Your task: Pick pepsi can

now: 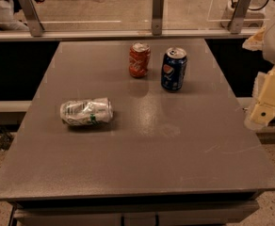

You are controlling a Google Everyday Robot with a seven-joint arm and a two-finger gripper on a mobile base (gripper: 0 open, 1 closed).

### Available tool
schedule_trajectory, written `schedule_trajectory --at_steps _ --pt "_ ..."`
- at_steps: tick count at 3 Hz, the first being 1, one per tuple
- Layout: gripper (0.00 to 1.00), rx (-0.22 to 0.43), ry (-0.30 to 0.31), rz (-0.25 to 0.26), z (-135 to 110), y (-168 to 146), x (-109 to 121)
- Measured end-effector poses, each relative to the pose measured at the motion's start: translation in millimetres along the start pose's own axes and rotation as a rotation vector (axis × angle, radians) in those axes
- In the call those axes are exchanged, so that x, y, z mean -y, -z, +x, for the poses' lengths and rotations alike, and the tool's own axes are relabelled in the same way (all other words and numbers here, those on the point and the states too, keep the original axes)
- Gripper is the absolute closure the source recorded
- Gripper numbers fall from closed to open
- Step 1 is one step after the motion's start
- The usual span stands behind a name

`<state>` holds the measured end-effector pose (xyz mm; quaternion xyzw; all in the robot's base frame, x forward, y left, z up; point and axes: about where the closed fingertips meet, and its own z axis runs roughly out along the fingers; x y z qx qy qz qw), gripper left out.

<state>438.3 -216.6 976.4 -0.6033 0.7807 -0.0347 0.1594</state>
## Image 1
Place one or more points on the right metal barrier bracket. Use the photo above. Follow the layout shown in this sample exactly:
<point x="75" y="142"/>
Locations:
<point x="240" y="11"/>

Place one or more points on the grey table cabinet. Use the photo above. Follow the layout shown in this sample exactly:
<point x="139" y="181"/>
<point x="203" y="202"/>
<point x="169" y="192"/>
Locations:
<point x="156" y="210"/>

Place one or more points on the blue pepsi can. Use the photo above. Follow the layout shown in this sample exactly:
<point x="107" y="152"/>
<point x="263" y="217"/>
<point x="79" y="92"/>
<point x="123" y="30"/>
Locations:
<point x="173" y="69"/>

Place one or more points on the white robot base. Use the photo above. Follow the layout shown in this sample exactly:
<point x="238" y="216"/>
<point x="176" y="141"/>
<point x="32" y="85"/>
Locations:
<point x="251" y="11"/>

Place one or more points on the left metal barrier bracket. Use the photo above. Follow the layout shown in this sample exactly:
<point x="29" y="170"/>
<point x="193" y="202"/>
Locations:
<point x="35" y="27"/>

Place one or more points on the clear acrylic barrier panel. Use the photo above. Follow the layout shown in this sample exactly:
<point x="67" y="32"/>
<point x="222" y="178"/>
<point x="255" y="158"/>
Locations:
<point x="199" y="16"/>

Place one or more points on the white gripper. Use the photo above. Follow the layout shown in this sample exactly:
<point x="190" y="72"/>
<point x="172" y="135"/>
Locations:
<point x="262" y="111"/>

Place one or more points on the crushed white green can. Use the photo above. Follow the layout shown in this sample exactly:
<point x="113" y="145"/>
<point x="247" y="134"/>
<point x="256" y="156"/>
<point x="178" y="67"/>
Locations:
<point x="86" y="112"/>

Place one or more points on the metal barrier bracket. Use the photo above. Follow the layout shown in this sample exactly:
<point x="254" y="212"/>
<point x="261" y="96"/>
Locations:
<point x="240" y="11"/>
<point x="157" y="17"/>
<point x="35" y="27"/>

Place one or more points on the red coca-cola can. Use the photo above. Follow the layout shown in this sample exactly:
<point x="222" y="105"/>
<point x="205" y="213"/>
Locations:
<point x="139" y="56"/>

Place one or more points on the middle metal barrier bracket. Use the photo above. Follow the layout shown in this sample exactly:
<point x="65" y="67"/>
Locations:
<point x="157" y="17"/>

